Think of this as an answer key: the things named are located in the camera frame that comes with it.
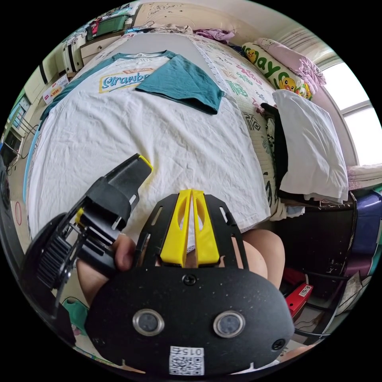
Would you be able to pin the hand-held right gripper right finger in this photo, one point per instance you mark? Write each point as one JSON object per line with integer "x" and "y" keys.
{"x": 206, "y": 238}

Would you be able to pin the white drawer cupboard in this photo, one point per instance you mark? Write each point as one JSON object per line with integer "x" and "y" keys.
{"x": 89, "y": 49}

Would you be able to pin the white and green short-sleeve shirt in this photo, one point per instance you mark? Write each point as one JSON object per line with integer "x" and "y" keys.
{"x": 149, "y": 128}

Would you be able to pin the white and red carton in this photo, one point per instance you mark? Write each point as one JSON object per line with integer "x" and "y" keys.
{"x": 55, "y": 89}

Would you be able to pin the purple crumpled garment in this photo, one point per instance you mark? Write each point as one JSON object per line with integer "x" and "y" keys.
{"x": 216, "y": 34}

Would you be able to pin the window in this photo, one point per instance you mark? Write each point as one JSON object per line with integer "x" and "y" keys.
{"x": 355, "y": 113}

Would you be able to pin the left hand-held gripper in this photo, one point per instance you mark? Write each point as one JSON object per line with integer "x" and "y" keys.
{"x": 98, "y": 209}

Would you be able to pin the grey flat board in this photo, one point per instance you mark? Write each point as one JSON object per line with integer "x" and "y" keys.
{"x": 167, "y": 41}

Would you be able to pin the long pillow with duck print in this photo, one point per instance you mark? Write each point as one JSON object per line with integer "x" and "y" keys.
{"x": 277, "y": 70}

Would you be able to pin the pink quilt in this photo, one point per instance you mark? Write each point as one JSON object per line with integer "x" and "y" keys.
{"x": 294, "y": 58}

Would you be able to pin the green plastic crate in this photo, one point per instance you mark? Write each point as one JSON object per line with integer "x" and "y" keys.
{"x": 112, "y": 24}

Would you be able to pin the pile of clothes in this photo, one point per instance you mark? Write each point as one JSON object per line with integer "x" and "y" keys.
{"x": 310, "y": 143}

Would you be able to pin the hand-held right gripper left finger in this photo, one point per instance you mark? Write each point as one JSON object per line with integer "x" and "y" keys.
{"x": 174, "y": 235}

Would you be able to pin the purple storage box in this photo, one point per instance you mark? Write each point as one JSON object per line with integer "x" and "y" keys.
{"x": 368, "y": 223}

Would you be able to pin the bed with printed mat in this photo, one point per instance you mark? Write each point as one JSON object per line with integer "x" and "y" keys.
{"x": 238, "y": 83}

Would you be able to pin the red box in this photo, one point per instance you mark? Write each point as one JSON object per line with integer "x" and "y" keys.
{"x": 298, "y": 294}

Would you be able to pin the person's left hand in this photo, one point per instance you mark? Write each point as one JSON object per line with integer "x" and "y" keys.
{"x": 123, "y": 252}

